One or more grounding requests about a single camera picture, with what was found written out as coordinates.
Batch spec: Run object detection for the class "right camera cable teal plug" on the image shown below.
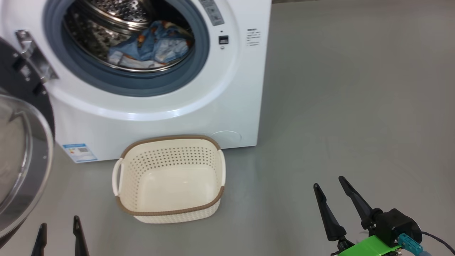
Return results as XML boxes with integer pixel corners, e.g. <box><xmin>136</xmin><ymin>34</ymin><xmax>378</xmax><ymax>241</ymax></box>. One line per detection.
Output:
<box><xmin>398</xmin><ymin>231</ymin><xmax>455</xmax><ymax>256</ymax></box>

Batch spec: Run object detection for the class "cream perforated laundry basket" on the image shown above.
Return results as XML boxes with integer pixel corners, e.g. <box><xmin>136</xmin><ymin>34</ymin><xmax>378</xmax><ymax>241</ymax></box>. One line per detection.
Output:
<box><xmin>112</xmin><ymin>135</ymin><xmax>226</xmax><ymax>224</ymax></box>

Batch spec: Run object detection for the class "blue energy label sticker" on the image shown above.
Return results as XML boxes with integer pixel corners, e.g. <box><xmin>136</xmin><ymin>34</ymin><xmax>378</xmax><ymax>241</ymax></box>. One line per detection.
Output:
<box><xmin>62</xmin><ymin>143</ymin><xmax>98</xmax><ymax>164</ymax></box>

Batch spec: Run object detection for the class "round filter cover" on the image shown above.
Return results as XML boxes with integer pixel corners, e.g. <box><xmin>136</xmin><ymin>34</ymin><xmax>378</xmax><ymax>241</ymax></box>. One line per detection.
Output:
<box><xmin>212</xmin><ymin>130</ymin><xmax>242</xmax><ymax>145</ymax></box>

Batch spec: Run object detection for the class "grey strip label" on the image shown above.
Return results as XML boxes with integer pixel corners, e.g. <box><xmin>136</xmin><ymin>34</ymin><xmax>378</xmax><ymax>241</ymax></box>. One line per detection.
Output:
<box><xmin>199</xmin><ymin>0</ymin><xmax>225</xmax><ymax>26</ymax></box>

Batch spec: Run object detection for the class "black round glass washer door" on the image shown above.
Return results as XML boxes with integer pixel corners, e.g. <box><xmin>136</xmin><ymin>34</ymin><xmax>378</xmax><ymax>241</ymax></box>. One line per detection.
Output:
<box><xmin>0</xmin><ymin>36</ymin><xmax>56</xmax><ymax>249</ymax></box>

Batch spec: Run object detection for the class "printed text sticker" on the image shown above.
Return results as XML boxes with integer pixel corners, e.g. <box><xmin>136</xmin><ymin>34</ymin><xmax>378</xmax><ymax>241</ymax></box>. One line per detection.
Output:
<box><xmin>246</xmin><ymin>28</ymin><xmax>261</xmax><ymax>47</ymax></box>

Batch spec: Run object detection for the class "cream and blue garment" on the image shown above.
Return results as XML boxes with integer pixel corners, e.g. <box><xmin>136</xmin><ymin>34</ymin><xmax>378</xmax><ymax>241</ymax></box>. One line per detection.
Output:
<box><xmin>108</xmin><ymin>37</ymin><xmax>191</xmax><ymax>69</ymax></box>

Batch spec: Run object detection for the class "metal door hinge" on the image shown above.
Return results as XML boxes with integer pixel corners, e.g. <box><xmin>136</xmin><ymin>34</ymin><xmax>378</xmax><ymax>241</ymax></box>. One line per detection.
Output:
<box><xmin>15</xmin><ymin>30</ymin><xmax>59</xmax><ymax>84</ymax></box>

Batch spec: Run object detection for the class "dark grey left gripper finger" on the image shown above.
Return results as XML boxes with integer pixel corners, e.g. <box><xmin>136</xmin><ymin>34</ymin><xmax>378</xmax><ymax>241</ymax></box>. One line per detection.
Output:
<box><xmin>31</xmin><ymin>223</ymin><xmax>48</xmax><ymax>256</ymax></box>
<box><xmin>73</xmin><ymin>215</ymin><xmax>90</xmax><ymax>256</ymax></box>

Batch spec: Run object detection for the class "white front-load washing machine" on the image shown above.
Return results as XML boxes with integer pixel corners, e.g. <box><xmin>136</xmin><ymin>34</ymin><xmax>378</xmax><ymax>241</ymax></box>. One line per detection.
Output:
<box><xmin>0</xmin><ymin>0</ymin><xmax>273</xmax><ymax>164</ymax></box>

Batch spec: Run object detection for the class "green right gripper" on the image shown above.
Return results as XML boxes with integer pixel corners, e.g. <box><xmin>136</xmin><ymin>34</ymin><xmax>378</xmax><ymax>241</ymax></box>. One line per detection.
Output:
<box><xmin>314</xmin><ymin>176</ymin><xmax>402</xmax><ymax>256</ymax></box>

